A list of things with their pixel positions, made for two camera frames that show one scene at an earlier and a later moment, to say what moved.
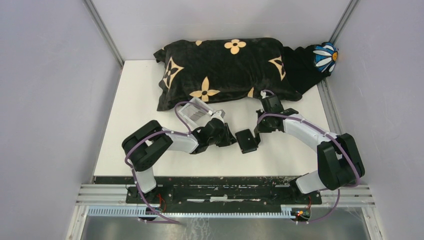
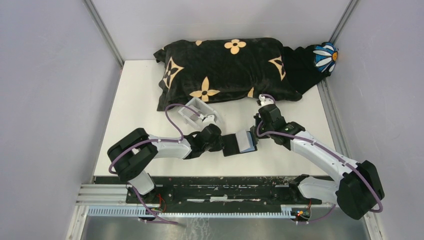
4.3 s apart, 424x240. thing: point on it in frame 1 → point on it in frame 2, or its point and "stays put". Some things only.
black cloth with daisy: x=307 y=66 stays put
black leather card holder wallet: x=246 y=141 → x=230 y=145
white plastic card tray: x=194 y=114 stays put
